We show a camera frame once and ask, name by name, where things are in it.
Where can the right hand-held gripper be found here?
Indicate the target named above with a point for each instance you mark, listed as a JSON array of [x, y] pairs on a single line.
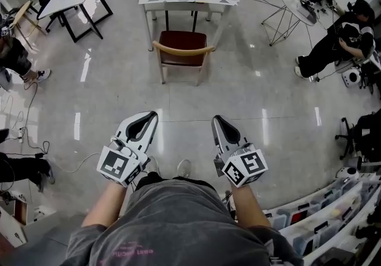
[[244, 166]]

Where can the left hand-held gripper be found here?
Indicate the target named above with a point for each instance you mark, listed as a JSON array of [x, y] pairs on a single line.
[[125, 166]]

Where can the wooden chair with brown seat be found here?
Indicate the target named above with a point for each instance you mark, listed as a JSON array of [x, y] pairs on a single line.
[[182, 50]]

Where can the person's left forearm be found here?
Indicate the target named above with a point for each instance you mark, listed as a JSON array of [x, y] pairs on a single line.
[[107, 202]]

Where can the person's right forearm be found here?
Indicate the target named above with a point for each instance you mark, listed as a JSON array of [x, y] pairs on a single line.
[[248, 205]]

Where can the black office chair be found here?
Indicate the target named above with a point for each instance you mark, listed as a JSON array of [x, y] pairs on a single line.
[[347, 140]]

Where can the person's left white shoe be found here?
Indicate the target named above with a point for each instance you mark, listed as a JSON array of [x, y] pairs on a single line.
[[154, 165]]

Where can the person's white shoe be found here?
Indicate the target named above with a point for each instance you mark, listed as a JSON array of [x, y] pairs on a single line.
[[184, 168], [154, 165]]

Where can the person's black trousers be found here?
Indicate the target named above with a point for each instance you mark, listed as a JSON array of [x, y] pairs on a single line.
[[151, 178]]

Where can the person's right white shoe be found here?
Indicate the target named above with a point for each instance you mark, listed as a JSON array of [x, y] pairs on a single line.
[[184, 168]]

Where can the person's grey t-shirt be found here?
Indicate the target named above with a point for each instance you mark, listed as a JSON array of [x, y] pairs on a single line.
[[178, 229]]

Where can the black power adapter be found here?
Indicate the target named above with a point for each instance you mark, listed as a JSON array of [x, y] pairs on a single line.
[[39, 155]]

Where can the white power strip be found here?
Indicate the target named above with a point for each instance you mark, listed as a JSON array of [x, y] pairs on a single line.
[[20, 135]]

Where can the white round device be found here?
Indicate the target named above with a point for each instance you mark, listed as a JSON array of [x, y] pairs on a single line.
[[351, 77], [348, 172]]

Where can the white shelf with storage bins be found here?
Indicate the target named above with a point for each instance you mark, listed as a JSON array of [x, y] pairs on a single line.
[[327, 223]]

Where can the small wooden side table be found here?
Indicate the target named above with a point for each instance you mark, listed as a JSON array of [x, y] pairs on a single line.
[[22, 12]]

